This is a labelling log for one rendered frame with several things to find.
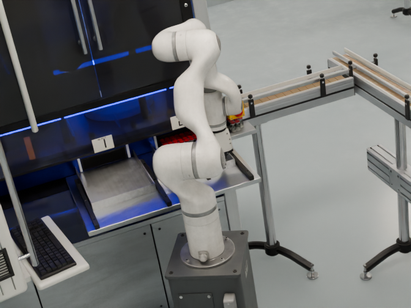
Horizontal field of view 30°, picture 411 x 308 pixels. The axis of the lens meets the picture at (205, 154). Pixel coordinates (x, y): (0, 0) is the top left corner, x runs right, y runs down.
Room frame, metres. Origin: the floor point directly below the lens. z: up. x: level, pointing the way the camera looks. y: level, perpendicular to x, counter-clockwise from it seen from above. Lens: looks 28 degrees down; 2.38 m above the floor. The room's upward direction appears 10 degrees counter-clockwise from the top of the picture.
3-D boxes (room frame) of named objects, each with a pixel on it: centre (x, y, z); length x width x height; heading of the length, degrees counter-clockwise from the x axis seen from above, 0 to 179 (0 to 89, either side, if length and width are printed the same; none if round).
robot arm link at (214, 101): (2.69, -0.06, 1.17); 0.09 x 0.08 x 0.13; 78
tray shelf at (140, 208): (2.73, 0.20, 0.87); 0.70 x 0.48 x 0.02; 105
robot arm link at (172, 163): (2.19, 0.08, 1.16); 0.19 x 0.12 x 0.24; 78
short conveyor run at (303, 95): (3.24, -0.39, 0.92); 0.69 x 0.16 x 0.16; 105
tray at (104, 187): (2.76, 0.38, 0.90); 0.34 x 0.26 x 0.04; 15
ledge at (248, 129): (3.07, -0.16, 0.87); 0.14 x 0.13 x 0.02; 15
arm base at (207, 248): (2.18, 0.05, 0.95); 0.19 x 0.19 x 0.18
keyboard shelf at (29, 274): (2.46, 0.71, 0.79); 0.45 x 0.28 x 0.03; 25
